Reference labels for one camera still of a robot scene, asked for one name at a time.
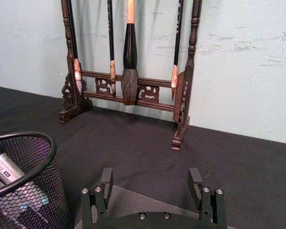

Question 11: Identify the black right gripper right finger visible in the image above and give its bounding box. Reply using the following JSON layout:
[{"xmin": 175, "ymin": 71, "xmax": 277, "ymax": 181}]
[{"xmin": 187, "ymin": 167, "xmax": 227, "ymax": 226}]

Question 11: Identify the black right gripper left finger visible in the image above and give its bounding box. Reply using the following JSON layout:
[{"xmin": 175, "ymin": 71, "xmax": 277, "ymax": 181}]
[{"xmin": 80, "ymin": 167, "xmax": 114, "ymax": 225}]

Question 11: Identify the black mesh pen cup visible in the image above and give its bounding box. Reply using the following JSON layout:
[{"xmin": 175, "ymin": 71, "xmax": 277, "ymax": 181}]
[{"xmin": 0, "ymin": 131, "xmax": 70, "ymax": 229}]

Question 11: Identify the black table cloth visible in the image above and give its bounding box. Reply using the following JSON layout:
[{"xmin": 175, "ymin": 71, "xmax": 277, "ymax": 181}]
[{"xmin": 0, "ymin": 84, "xmax": 286, "ymax": 229}]

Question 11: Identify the grey marker with label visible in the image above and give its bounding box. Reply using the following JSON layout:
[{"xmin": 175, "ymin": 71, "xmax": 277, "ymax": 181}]
[{"xmin": 0, "ymin": 152, "xmax": 26, "ymax": 189}]

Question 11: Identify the dark carved wooden brush rack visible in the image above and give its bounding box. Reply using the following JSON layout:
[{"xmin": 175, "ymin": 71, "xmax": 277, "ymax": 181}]
[{"xmin": 59, "ymin": 0, "xmax": 203, "ymax": 151}]

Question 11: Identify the thin black brush, short tip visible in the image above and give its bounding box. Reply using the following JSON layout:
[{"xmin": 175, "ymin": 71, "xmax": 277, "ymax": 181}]
[{"xmin": 106, "ymin": 0, "xmax": 117, "ymax": 96}]

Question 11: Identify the thin black brush, mottled tip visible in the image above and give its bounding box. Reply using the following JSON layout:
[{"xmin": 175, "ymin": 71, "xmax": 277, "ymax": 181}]
[{"xmin": 67, "ymin": 0, "xmax": 83, "ymax": 94}]

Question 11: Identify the thin black brush, orange tip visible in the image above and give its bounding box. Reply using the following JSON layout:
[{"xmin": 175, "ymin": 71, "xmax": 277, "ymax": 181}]
[{"xmin": 170, "ymin": 0, "xmax": 184, "ymax": 101}]

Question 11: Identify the large bamboo-handled calligraphy brush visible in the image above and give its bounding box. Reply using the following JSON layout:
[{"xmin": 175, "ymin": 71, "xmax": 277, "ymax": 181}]
[{"xmin": 121, "ymin": 0, "xmax": 140, "ymax": 106}]

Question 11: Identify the pale wall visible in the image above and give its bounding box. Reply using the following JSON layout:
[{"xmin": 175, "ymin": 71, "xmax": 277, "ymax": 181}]
[{"xmin": 0, "ymin": 0, "xmax": 286, "ymax": 146}]

